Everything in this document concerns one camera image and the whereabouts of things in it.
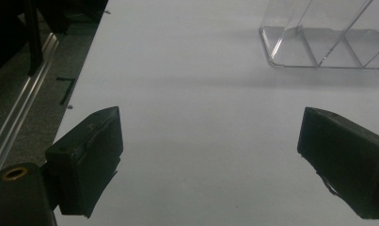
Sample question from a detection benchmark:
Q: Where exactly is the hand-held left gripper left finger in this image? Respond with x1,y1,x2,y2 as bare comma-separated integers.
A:
44,105,124,219

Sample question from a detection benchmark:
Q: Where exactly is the clear acrylic organizer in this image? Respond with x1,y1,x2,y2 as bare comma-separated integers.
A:
259,0,379,71

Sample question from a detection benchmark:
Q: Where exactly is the black stand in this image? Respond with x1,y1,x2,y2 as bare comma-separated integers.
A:
23,0,44,77

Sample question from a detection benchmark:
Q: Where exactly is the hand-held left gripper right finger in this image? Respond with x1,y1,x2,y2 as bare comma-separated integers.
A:
296,106,379,220

